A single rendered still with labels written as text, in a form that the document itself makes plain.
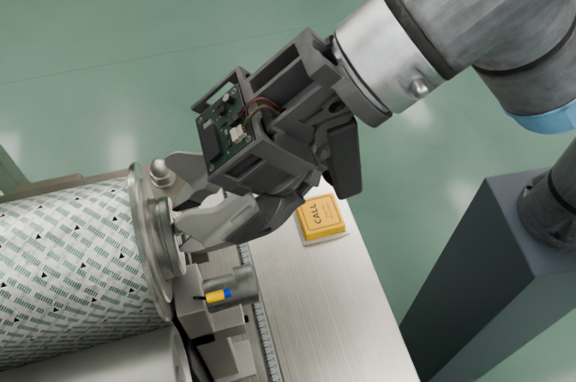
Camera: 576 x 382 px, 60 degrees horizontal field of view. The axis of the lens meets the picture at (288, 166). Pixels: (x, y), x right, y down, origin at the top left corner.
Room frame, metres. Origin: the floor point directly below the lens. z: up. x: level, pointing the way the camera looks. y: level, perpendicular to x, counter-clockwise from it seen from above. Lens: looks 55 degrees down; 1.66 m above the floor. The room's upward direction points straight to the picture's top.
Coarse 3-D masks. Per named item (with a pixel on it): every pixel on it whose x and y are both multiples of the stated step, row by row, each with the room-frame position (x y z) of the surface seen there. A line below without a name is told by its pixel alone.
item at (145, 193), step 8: (144, 184) 0.25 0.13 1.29; (144, 192) 0.23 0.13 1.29; (152, 192) 0.26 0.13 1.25; (144, 200) 0.22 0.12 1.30; (144, 208) 0.21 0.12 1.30; (144, 216) 0.20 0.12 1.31; (144, 224) 0.19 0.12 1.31; (144, 232) 0.19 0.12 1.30; (152, 240) 0.19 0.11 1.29; (152, 248) 0.18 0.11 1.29; (152, 256) 0.17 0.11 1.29; (152, 264) 0.17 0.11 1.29; (160, 272) 0.17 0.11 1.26; (160, 280) 0.16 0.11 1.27; (168, 280) 0.18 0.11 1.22; (160, 288) 0.16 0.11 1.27; (168, 288) 0.17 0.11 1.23; (168, 296) 0.16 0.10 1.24
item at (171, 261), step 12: (156, 204) 0.23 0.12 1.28; (168, 204) 0.23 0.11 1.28; (156, 216) 0.21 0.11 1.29; (168, 216) 0.21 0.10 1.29; (156, 228) 0.20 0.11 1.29; (168, 228) 0.20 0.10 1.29; (156, 240) 0.19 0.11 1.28; (168, 240) 0.19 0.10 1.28; (180, 240) 0.22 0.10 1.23; (156, 252) 0.18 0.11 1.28; (168, 252) 0.18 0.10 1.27; (180, 252) 0.20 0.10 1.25; (168, 264) 0.18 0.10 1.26; (180, 264) 0.18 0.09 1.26; (168, 276) 0.17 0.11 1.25; (180, 276) 0.18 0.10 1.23
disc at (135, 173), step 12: (132, 168) 0.24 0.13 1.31; (132, 180) 0.23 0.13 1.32; (132, 192) 0.21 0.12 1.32; (132, 204) 0.20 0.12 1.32; (132, 216) 0.19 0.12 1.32; (144, 240) 0.18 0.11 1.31; (144, 252) 0.17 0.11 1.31; (144, 264) 0.16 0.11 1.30; (156, 288) 0.15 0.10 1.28; (156, 300) 0.14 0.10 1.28; (168, 312) 0.15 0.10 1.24
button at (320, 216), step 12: (312, 204) 0.44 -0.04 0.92; (324, 204) 0.44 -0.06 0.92; (336, 204) 0.44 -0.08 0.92; (300, 216) 0.42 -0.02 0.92; (312, 216) 0.42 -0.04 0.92; (324, 216) 0.42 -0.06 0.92; (336, 216) 0.42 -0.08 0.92; (312, 228) 0.39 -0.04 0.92; (324, 228) 0.39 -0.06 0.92; (336, 228) 0.40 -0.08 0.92
